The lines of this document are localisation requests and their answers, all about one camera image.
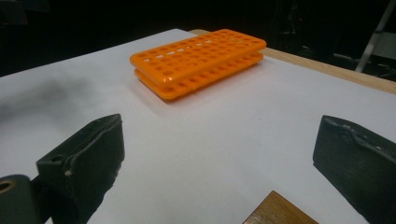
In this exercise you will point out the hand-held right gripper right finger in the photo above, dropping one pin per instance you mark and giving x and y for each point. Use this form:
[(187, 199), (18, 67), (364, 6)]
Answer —
[(358, 165)]

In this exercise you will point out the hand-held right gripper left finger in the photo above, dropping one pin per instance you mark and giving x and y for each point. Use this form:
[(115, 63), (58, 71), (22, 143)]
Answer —
[(84, 168)]

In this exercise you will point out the wooden test tube rack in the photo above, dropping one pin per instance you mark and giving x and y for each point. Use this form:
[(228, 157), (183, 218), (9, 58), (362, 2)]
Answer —
[(277, 211)]

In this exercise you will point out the orange test tube rack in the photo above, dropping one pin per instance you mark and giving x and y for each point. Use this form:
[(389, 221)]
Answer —
[(186, 62)]

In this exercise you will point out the white table mat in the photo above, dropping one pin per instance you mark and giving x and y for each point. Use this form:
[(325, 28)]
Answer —
[(218, 140)]

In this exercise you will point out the white metal frame stand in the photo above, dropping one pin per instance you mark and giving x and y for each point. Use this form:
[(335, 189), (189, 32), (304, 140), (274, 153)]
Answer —
[(375, 34)]

